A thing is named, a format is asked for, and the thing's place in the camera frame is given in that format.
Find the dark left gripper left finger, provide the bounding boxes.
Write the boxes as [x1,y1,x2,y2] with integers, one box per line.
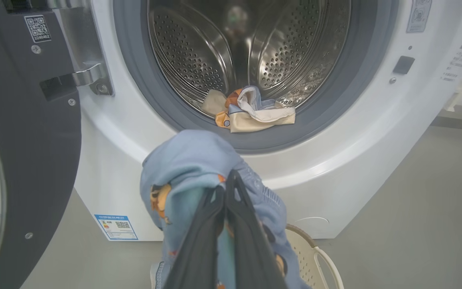
[165,185,227,289]

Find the grey warning sticker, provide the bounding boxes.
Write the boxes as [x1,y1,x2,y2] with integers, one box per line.
[406,0,433,33]

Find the blue cartoon print garment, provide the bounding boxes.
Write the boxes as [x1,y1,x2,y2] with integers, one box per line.
[140,129,310,289]

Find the steel perforated washer drum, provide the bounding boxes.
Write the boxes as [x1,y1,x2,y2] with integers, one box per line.
[148,0,352,121]

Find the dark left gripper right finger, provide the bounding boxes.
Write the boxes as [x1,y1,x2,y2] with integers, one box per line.
[225,169,288,289]

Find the black door latch socket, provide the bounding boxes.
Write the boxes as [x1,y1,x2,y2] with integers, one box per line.
[393,55,415,75]

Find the cream perforated laundry basket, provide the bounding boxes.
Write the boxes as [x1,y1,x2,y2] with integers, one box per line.
[285,224,344,289]

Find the black glass washing machine door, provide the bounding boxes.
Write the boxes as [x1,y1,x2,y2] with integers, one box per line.
[0,0,82,289]

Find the steel door hinge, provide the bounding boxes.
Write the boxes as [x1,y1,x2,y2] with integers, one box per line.
[53,0,114,97]

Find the blue cartoon garment cream lining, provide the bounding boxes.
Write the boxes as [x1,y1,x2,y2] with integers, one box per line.
[201,85,296,134]

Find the white front-load washing machine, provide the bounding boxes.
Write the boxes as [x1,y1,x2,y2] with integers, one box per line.
[73,0,462,242]

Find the white QR code sticker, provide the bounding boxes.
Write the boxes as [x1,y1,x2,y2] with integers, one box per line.
[24,15,52,43]

